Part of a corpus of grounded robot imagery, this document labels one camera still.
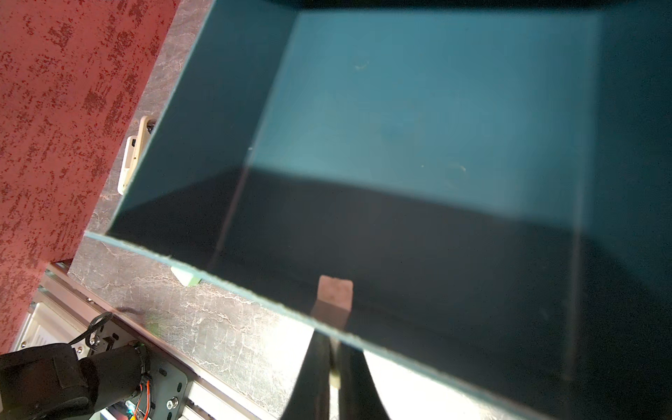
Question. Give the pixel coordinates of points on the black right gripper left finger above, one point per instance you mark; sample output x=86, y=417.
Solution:
x=310, y=398

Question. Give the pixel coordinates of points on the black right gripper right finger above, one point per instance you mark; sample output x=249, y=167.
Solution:
x=358, y=396

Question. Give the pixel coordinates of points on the pink plug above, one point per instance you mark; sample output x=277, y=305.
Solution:
x=334, y=301

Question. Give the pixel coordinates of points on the teal drawer cabinet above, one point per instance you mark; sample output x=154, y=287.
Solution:
x=494, y=177

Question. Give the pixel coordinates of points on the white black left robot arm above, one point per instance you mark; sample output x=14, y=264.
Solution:
x=51, y=382

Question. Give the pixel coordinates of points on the green plug left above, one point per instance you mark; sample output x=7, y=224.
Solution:
x=185, y=278

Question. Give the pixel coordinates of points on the beige stapler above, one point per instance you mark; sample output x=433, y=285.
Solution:
x=133, y=151

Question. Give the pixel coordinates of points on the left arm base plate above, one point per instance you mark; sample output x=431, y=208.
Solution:
x=134, y=376

